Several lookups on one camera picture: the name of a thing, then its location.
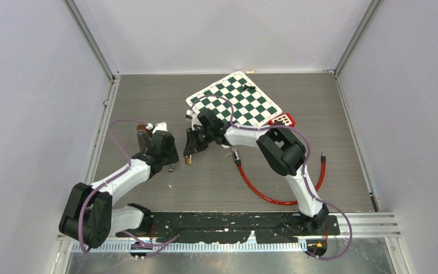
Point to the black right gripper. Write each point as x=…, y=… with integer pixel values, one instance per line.
x=193, y=146

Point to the left aluminium frame post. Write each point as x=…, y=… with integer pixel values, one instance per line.
x=90, y=30

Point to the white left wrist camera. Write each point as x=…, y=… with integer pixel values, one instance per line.
x=161, y=126

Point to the black chess piece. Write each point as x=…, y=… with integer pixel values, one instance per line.
x=246, y=87

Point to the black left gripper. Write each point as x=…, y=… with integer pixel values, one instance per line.
x=173, y=158

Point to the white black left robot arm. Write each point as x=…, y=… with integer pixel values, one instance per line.
x=89, y=216

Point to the aluminium corner frame post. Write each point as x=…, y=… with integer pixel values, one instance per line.
x=356, y=37

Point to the red white grid block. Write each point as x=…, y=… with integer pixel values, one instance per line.
x=286, y=119

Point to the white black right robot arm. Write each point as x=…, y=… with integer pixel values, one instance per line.
x=285, y=154

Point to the green white chess mat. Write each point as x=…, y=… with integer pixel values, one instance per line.
x=229, y=100

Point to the brass padlock with long shackle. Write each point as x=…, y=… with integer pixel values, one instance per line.
x=188, y=159

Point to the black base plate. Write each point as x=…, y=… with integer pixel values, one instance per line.
x=231, y=227

